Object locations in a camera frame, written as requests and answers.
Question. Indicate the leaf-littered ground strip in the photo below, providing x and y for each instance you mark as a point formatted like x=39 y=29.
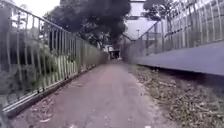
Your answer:
x=180 y=100

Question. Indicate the reddish grey asphalt path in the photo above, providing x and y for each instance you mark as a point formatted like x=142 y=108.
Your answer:
x=106 y=96

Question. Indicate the grey concrete fence base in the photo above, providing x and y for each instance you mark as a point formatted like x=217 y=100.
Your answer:
x=193 y=60

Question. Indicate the group of dark trees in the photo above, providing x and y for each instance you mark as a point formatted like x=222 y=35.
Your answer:
x=100 y=16

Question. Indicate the metal railing fence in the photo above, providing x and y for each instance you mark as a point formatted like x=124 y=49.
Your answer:
x=133 y=50
x=94 y=56

